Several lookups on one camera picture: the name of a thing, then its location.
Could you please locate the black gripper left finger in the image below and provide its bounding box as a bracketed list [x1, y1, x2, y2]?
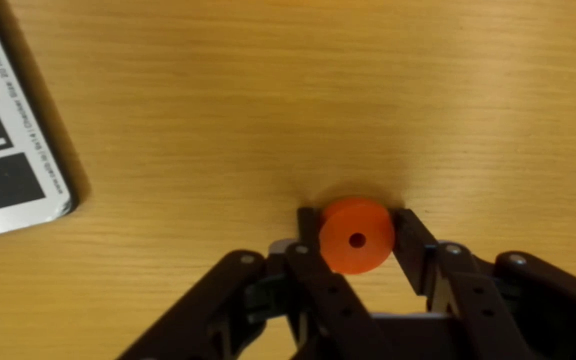
[297, 207, 337, 272]

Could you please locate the orange wooden ring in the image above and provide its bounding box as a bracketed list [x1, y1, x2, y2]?
[319, 195, 399, 277]

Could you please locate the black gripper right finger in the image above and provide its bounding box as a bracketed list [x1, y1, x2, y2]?
[393, 208, 445, 297]

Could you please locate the checkered calibration board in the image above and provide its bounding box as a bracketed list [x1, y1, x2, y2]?
[0, 0, 79, 245]

